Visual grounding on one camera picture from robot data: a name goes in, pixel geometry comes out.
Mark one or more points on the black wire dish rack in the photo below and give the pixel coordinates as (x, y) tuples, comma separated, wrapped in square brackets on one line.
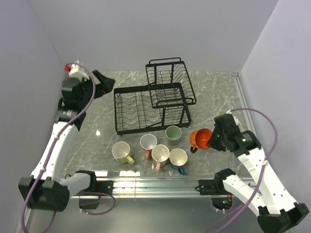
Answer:
[(164, 101)]

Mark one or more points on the yellow mug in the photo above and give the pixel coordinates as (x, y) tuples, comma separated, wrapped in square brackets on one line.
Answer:
[(121, 151)]

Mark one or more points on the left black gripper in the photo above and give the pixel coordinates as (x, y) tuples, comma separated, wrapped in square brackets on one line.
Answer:
[(105, 86)]

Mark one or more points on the green cup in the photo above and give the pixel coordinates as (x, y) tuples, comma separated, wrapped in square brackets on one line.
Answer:
[(173, 135)]

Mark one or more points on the light pink mug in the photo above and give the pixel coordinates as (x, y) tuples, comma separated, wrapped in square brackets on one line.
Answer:
[(160, 155)]

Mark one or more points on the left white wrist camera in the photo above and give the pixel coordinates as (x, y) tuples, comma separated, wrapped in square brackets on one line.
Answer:
[(76, 71)]

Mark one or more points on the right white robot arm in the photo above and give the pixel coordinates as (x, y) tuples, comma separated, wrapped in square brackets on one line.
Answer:
[(275, 208)]

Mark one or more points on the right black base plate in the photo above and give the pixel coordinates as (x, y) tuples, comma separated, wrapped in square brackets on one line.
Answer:
[(206, 187)]

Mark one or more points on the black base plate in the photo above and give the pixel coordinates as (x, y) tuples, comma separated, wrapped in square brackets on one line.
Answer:
[(206, 187), (104, 186)]

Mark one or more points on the aluminium mounting rail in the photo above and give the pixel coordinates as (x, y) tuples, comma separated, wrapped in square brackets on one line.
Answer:
[(152, 187)]

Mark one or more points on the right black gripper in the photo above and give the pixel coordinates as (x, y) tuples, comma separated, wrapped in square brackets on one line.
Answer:
[(212, 143)]

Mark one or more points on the coral pink mug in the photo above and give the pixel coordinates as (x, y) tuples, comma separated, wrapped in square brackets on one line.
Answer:
[(148, 142)]

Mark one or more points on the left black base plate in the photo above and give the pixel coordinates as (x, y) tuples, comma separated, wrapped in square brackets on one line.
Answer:
[(104, 186)]

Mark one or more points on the orange mug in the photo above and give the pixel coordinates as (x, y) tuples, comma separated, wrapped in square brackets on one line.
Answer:
[(199, 139)]

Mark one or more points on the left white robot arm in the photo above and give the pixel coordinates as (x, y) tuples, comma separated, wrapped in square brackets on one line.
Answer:
[(44, 189)]

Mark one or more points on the blue mug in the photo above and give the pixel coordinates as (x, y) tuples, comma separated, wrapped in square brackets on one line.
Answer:
[(178, 158)]

